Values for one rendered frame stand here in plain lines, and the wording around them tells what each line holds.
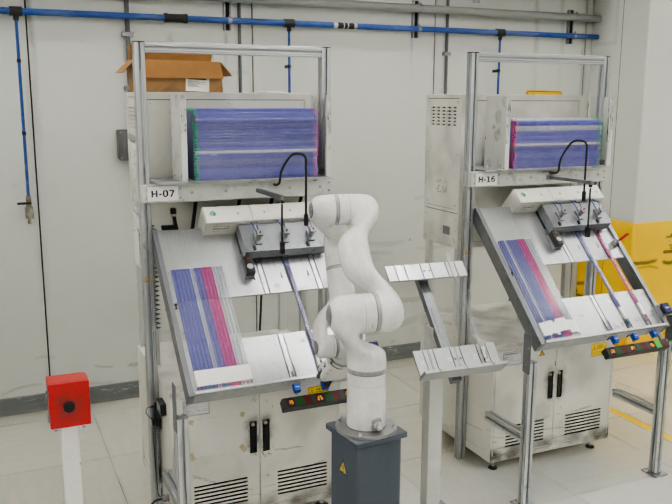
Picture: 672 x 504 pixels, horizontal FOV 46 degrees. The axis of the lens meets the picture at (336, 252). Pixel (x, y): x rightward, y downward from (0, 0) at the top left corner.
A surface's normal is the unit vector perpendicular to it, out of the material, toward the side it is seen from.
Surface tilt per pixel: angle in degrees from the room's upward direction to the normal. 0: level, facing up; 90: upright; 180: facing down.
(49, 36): 90
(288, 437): 90
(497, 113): 90
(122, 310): 90
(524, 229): 45
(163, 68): 80
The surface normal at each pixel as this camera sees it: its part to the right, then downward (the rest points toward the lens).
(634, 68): -0.91, 0.07
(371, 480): 0.51, 0.16
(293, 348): 0.28, -0.60
